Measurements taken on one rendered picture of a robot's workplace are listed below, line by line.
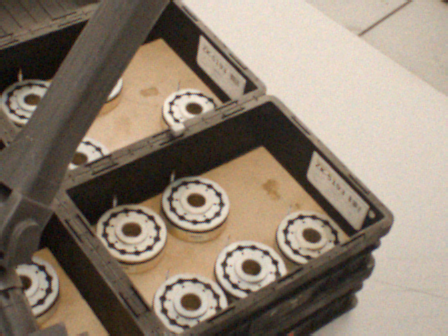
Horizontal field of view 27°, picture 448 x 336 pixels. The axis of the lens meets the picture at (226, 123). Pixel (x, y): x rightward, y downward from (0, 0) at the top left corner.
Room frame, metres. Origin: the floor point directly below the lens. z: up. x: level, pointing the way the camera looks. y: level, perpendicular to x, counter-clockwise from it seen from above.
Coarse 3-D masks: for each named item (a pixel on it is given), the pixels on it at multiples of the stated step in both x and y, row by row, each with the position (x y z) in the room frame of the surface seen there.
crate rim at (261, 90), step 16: (176, 0) 1.28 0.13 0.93; (80, 16) 1.19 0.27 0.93; (192, 16) 1.25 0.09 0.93; (32, 32) 1.13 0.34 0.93; (48, 32) 1.14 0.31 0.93; (208, 32) 1.22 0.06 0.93; (0, 48) 1.08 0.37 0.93; (224, 48) 1.18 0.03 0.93; (240, 64) 1.15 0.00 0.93; (256, 80) 1.12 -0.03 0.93; (256, 96) 1.09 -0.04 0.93; (0, 112) 0.95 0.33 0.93; (208, 112) 1.03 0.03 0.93; (16, 128) 0.92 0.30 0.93; (144, 144) 0.94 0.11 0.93; (96, 160) 0.89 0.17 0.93; (112, 160) 0.90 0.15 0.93
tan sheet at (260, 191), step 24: (216, 168) 1.01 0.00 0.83; (240, 168) 1.02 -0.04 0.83; (264, 168) 1.03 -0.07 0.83; (240, 192) 0.97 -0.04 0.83; (264, 192) 0.98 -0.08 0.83; (288, 192) 0.99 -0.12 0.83; (240, 216) 0.92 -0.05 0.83; (264, 216) 0.93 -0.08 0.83; (168, 240) 0.85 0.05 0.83; (216, 240) 0.87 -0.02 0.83; (240, 240) 0.88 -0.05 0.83; (264, 240) 0.89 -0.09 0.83; (168, 264) 0.81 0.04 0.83; (192, 264) 0.82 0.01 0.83; (144, 288) 0.76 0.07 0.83
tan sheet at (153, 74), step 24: (144, 48) 1.26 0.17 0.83; (168, 48) 1.27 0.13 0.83; (144, 72) 1.20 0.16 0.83; (168, 72) 1.21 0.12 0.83; (192, 72) 1.22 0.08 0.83; (144, 96) 1.14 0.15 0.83; (96, 120) 1.06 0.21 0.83; (120, 120) 1.07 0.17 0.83; (144, 120) 1.08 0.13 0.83; (120, 144) 1.02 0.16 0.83
